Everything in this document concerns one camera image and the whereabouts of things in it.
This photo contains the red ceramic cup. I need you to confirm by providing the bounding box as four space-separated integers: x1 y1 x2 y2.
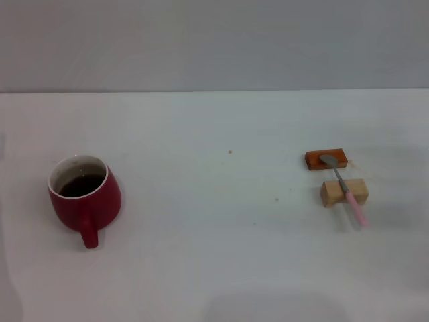
47 154 122 250

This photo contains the pink handled metal spoon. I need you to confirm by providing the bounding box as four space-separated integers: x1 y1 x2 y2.
319 154 370 228

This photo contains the orange brown wooden block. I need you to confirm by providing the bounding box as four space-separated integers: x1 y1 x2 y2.
304 147 348 172

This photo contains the light wooden bridge block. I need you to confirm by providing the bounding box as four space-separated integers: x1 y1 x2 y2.
320 178 369 208

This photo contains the dark coffee liquid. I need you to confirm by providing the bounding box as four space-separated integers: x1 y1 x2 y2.
58 174 107 198

